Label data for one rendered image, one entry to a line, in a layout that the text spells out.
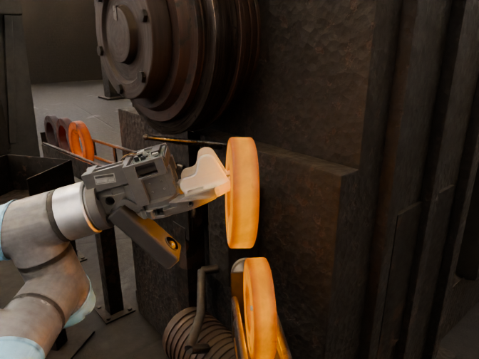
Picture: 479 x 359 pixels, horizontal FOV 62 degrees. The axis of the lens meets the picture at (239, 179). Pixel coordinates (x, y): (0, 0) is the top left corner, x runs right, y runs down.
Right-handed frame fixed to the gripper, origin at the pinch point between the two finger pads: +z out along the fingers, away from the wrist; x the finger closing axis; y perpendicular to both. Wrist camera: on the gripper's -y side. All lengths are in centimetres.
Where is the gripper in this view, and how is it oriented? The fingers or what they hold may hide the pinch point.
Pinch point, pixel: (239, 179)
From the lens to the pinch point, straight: 56.0
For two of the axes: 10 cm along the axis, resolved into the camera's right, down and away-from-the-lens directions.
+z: 9.6, -2.7, 0.0
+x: -1.0, -3.4, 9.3
